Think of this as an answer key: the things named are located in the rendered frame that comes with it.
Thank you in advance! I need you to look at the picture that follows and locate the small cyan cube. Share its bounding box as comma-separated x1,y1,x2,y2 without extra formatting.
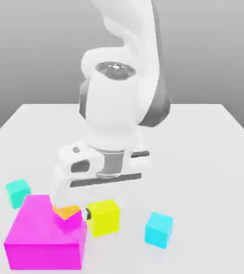
144,211,174,250

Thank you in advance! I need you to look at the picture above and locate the small teal cube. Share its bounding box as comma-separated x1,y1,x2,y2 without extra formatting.
5,178,32,210

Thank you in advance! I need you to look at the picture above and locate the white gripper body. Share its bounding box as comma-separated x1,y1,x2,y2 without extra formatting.
49,168,147,208

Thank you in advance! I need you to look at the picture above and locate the small magenta cube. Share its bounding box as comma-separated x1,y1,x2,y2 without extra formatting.
53,210,82,234

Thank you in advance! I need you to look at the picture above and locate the large magenta box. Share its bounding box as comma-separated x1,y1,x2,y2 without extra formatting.
3,194,88,271

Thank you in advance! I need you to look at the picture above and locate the small orange cube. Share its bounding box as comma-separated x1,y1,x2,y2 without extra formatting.
52,204,80,220

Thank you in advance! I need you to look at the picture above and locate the small yellow cube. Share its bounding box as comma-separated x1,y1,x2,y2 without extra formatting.
86,199,121,238

